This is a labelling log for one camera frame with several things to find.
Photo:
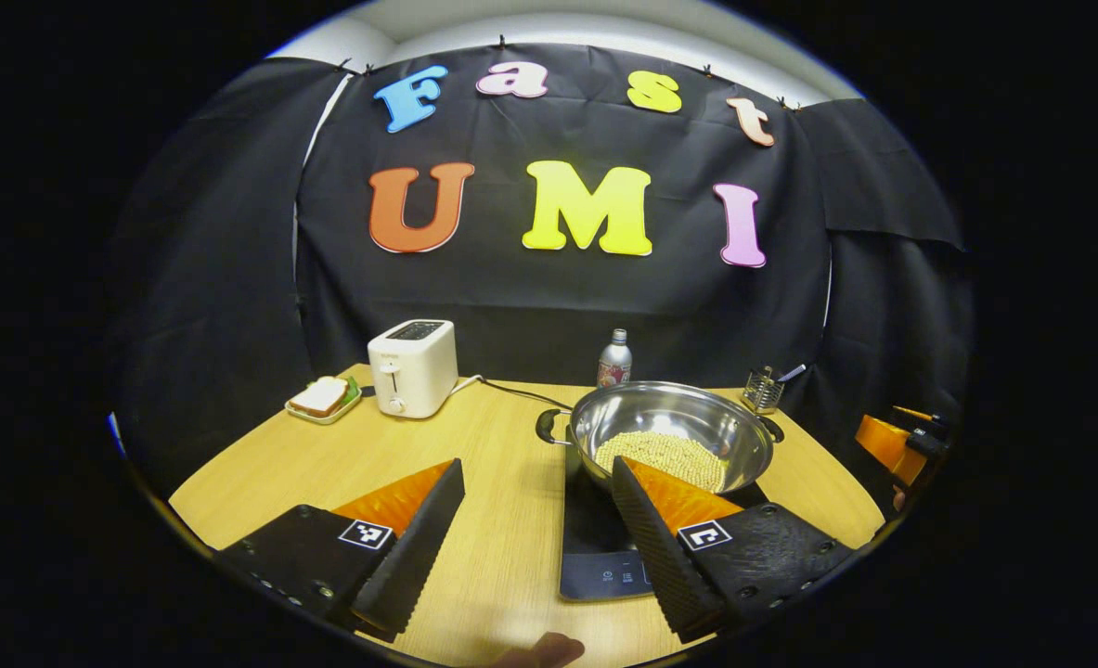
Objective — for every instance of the black backdrop cloth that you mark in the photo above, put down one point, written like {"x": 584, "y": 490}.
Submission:
{"x": 558, "y": 297}

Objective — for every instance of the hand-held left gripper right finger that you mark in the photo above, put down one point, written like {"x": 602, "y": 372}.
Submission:
{"x": 660, "y": 561}

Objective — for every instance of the printed metal bottle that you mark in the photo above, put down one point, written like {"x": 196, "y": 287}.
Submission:
{"x": 614, "y": 366}

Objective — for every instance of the metal mesh holder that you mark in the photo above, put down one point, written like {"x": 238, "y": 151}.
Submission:
{"x": 762, "y": 391}

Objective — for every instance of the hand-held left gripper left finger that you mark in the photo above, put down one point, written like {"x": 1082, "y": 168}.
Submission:
{"x": 414, "y": 557}

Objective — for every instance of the small metal utensil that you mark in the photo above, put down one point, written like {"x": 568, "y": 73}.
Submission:
{"x": 793, "y": 372}

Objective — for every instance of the stainless steel pot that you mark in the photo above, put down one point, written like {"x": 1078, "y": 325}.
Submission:
{"x": 669, "y": 408}

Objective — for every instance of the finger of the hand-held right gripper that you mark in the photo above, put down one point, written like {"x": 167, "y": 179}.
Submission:
{"x": 883, "y": 443}

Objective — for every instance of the white toaster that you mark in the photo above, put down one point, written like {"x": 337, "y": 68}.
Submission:
{"x": 414, "y": 371}

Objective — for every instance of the toy sandwich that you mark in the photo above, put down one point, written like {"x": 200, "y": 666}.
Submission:
{"x": 319, "y": 396}

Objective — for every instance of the pile of soybeans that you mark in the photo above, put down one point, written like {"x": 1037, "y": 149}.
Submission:
{"x": 660, "y": 450}

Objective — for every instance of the pale green rectangular plate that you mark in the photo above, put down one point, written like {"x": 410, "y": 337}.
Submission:
{"x": 326, "y": 417}

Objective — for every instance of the black induction cooktop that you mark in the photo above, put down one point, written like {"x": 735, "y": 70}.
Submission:
{"x": 595, "y": 547}

